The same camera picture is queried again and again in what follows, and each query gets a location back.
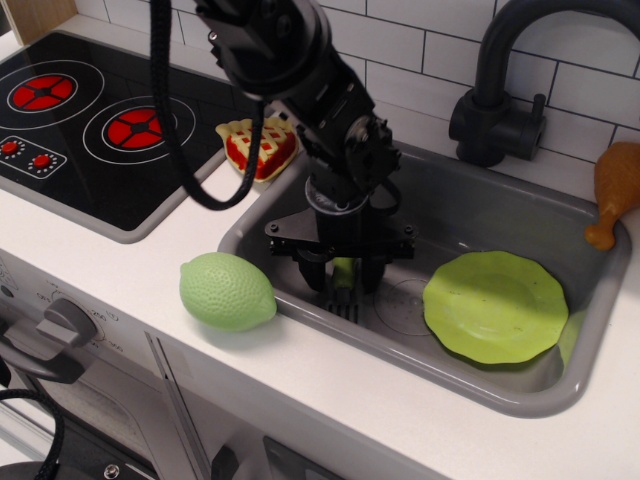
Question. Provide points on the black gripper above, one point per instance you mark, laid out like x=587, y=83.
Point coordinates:
x=313, y=238

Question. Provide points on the wooden side panel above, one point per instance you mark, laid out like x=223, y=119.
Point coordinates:
x=31, y=19

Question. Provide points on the brown toy chicken drumstick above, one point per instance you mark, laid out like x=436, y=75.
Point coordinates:
x=616, y=188

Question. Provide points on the green handled grey spatula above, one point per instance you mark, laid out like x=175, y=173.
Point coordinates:
x=341, y=299

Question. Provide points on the grey plastic sink basin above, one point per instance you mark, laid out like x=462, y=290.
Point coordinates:
x=458, y=208

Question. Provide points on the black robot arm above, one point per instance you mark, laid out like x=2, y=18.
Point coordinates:
x=281, y=52

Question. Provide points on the toy pie slice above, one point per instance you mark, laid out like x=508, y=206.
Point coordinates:
x=278, y=146

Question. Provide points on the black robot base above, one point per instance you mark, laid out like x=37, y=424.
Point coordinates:
x=74, y=452

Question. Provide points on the black toy stovetop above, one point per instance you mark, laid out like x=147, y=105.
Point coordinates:
x=80, y=137

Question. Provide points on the grey oven door handle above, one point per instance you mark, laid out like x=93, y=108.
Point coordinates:
x=59, y=369

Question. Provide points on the green plastic plate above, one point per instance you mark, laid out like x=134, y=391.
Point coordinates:
x=495, y=307

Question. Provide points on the grey oven knob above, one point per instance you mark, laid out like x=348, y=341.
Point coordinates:
x=67, y=324

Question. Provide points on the green toy lime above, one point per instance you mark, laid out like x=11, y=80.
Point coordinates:
x=226, y=292

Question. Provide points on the black faucet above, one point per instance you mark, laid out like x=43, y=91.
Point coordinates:
x=485, y=124

